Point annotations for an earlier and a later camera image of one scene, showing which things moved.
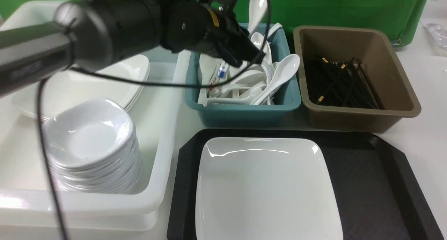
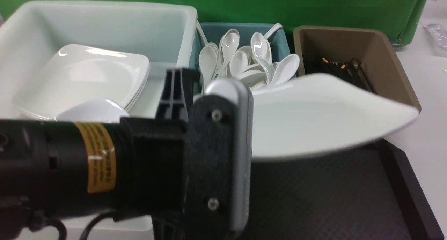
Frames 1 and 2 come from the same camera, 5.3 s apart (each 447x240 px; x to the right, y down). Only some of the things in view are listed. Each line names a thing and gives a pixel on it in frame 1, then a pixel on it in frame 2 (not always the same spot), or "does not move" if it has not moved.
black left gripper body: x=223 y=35 to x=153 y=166
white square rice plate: x=256 y=188 to x=319 y=112
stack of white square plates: x=67 y=87 does not move
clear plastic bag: x=439 y=32 does not move
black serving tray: x=375 y=196 does not move
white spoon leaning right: x=286 y=69 does not move
